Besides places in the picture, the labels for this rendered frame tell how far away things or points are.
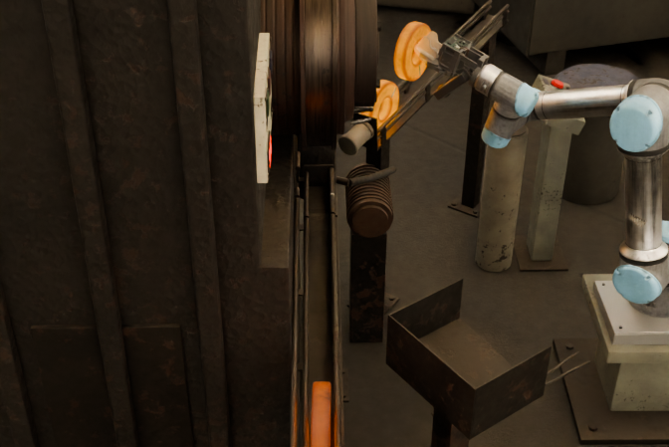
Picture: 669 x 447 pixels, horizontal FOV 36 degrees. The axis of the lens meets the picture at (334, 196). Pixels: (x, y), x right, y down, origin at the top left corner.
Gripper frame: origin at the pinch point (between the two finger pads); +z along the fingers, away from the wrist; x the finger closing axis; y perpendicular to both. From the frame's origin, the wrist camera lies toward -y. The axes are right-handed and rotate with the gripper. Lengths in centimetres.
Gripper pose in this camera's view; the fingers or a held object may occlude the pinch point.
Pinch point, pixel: (413, 45)
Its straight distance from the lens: 269.0
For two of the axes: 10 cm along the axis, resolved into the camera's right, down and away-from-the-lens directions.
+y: 2.2, -7.1, -6.6
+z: -8.0, -5.2, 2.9
